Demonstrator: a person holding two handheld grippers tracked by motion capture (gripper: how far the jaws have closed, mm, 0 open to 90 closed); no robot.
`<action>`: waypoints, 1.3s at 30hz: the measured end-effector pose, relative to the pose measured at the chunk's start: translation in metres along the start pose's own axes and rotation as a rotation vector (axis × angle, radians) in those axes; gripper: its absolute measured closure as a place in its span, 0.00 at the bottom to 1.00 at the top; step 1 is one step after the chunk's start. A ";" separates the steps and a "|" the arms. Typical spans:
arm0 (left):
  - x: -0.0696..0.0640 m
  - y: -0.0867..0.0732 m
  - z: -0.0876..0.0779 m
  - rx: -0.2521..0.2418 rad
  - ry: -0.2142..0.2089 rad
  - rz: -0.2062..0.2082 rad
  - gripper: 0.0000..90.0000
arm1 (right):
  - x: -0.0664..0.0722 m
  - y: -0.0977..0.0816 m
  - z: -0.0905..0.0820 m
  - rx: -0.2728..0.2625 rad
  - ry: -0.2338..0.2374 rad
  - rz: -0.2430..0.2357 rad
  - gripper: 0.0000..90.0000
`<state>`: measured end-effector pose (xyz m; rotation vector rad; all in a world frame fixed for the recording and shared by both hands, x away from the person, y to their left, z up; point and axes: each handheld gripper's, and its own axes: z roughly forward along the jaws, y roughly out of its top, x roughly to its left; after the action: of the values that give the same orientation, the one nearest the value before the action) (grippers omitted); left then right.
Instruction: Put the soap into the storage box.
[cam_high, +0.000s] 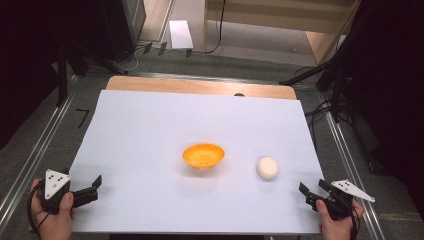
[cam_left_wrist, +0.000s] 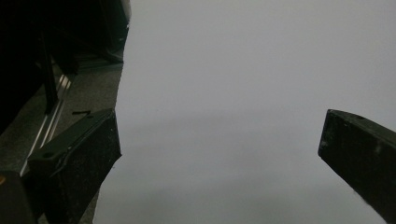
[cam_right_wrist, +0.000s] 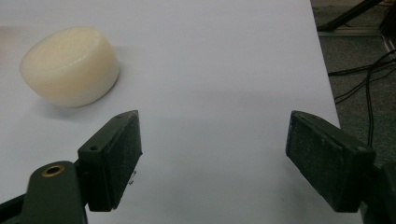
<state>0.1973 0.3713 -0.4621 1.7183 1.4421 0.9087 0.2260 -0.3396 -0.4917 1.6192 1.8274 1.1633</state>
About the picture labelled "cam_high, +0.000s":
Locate white flat box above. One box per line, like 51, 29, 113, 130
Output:
168, 20, 195, 51

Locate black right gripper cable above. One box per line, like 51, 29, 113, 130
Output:
344, 196, 364, 240

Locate person's right hand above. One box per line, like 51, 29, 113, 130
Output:
315, 199, 365, 240

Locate person's left hand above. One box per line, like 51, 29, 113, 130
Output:
29, 178, 76, 240

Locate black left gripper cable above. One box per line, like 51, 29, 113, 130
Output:
26, 181, 51, 236

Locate black hanging cable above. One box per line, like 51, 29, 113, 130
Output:
201, 0, 228, 55

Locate white paper sheet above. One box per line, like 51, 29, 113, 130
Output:
67, 89, 326, 235

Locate black stand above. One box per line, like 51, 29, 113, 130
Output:
54, 39, 129, 108
279, 54, 354, 124

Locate light wooden furniture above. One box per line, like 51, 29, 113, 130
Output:
201, 0, 363, 64

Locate metal floor rail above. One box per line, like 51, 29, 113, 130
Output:
0, 74, 81, 231
316, 91, 387, 240

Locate white round bun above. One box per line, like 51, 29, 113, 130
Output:
255, 155, 280, 181

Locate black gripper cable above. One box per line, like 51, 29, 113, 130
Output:
26, 181, 51, 236
344, 196, 364, 240

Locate orange perforated bowl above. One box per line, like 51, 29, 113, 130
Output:
181, 142, 226, 170

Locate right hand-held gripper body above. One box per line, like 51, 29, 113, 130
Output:
307, 178, 376, 221

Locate dark cabinet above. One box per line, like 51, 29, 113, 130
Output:
99, 0, 148, 62

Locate white floor cable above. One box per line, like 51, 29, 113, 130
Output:
111, 45, 141, 73

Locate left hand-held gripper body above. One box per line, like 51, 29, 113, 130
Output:
39, 168, 82, 215

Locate black floor cables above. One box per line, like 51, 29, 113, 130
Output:
303, 99, 336, 143

